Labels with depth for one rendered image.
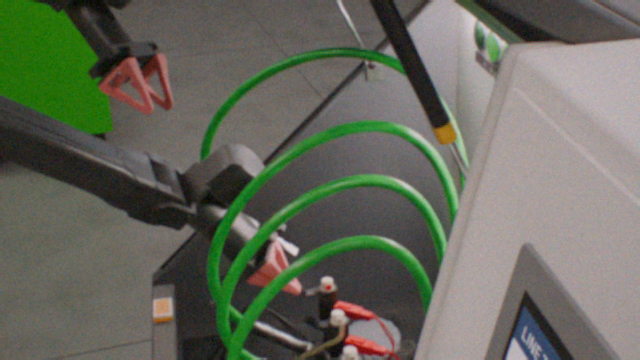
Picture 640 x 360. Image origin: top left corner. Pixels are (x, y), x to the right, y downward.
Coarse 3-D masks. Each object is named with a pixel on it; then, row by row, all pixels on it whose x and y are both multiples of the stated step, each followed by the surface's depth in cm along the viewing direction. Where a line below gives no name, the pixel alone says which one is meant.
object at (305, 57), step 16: (336, 48) 114; (352, 48) 114; (288, 64) 116; (384, 64) 114; (256, 80) 118; (240, 96) 120; (224, 112) 121; (448, 112) 115; (208, 128) 123; (208, 144) 124
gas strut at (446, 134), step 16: (384, 0) 71; (384, 16) 72; (400, 16) 73; (400, 32) 73; (400, 48) 74; (416, 48) 75; (400, 64) 75; (416, 64) 74; (416, 80) 75; (432, 80) 76; (432, 96) 76; (432, 112) 77; (432, 128) 78; (448, 128) 78; (448, 144) 79; (464, 160) 81; (464, 176) 81
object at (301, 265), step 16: (336, 240) 92; (352, 240) 91; (368, 240) 91; (384, 240) 92; (304, 256) 91; (320, 256) 91; (400, 256) 93; (288, 272) 91; (416, 272) 94; (272, 288) 92; (256, 304) 92; (240, 336) 93; (240, 352) 95
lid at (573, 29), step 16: (496, 0) 69; (512, 0) 69; (528, 0) 70; (544, 0) 70; (560, 0) 70; (576, 0) 70; (528, 16) 70; (544, 16) 70; (560, 16) 71; (576, 16) 71; (592, 16) 71; (608, 16) 72; (560, 32) 71; (576, 32) 72; (592, 32) 72; (608, 32) 72; (624, 32) 72
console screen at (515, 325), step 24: (528, 264) 63; (528, 288) 63; (552, 288) 60; (504, 312) 66; (528, 312) 62; (552, 312) 59; (576, 312) 57; (504, 336) 66; (528, 336) 62; (552, 336) 59; (576, 336) 56; (600, 336) 54
